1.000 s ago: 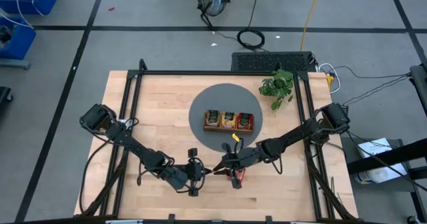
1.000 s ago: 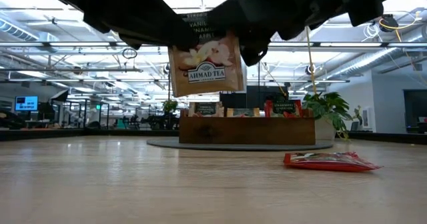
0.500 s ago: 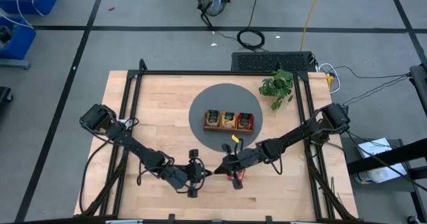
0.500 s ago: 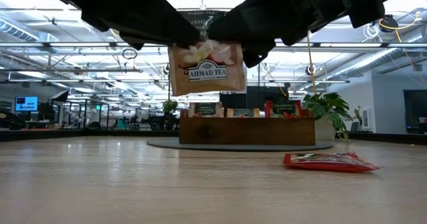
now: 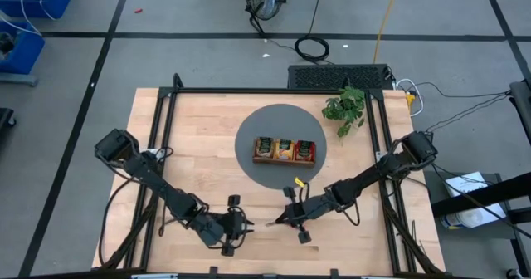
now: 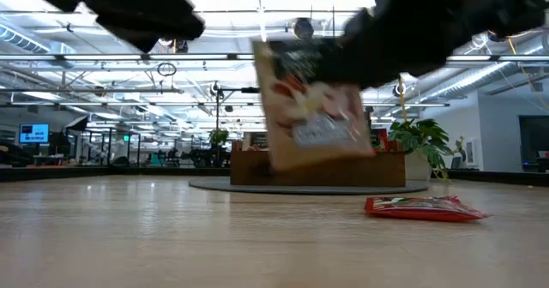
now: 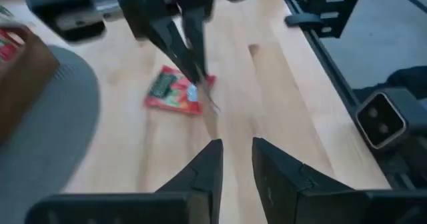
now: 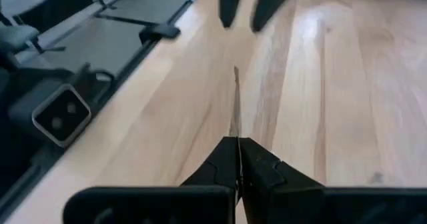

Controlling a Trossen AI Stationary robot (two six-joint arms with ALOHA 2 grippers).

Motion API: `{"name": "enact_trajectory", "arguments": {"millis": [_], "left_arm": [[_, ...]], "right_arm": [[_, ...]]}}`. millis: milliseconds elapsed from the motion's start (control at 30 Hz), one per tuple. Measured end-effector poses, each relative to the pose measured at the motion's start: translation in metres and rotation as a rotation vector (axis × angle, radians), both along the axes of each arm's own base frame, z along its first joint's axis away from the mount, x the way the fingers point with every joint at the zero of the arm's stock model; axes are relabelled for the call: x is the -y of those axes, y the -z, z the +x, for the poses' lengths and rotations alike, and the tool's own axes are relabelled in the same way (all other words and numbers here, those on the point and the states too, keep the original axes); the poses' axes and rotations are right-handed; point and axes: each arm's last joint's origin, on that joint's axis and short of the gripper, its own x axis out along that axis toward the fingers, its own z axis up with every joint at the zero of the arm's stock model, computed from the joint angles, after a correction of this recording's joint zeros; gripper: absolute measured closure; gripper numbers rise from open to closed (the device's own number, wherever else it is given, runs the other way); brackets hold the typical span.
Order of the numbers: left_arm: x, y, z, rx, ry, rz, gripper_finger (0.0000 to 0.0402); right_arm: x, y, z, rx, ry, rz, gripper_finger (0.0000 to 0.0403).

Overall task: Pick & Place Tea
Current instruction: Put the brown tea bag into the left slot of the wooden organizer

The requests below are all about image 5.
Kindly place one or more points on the white paper sheet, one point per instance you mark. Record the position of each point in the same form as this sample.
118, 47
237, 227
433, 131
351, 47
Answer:
473, 187

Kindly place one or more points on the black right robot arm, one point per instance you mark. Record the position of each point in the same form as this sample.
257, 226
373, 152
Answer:
373, 175

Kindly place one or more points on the wooden tea organizer tray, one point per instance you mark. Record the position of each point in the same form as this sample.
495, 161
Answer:
284, 162

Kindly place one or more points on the black vented computer case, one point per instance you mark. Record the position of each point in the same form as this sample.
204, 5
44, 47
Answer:
336, 77

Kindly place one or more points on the black beam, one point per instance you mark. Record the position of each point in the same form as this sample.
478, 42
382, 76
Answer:
481, 194

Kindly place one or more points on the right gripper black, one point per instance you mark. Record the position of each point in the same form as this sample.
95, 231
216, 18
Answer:
309, 208

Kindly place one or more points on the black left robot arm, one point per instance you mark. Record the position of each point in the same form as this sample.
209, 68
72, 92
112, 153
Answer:
149, 175

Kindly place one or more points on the grey side table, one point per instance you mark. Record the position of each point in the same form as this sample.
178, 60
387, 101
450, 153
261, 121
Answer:
433, 185

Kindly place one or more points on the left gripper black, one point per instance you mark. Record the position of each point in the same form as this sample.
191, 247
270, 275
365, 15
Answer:
220, 229

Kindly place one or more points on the black floor object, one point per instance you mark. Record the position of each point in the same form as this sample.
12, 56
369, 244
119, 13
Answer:
6, 121

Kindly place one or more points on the round grey mat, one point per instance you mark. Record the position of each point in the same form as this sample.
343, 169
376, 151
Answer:
282, 121

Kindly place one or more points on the yellow orange tea bag packet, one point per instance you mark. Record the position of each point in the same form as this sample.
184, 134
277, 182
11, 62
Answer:
285, 149

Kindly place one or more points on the yellow power plug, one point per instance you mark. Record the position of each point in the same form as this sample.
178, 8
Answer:
410, 99

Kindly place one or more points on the potted green plant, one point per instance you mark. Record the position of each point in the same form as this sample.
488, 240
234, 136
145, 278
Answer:
346, 106

